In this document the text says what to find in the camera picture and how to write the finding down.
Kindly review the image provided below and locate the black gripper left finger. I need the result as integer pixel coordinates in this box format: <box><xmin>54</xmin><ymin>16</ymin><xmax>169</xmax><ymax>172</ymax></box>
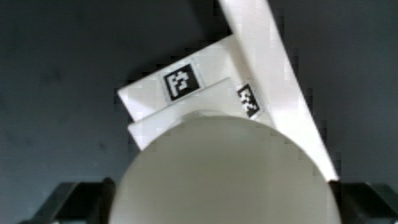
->
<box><xmin>20</xmin><ymin>178</ymin><xmax>116</xmax><ymax>224</ymax></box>

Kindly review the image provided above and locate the white U-shaped fence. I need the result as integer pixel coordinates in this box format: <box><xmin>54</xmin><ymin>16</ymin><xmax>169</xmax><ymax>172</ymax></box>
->
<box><xmin>219</xmin><ymin>0</ymin><xmax>340</xmax><ymax>181</ymax></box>

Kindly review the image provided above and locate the white lamp bulb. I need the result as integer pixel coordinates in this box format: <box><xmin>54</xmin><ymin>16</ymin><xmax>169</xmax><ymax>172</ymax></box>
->
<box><xmin>109</xmin><ymin>112</ymin><xmax>344</xmax><ymax>224</ymax></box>

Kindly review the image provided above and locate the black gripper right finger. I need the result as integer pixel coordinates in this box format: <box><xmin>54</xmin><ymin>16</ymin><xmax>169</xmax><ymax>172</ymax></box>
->
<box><xmin>329</xmin><ymin>181</ymin><xmax>398</xmax><ymax>224</ymax></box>

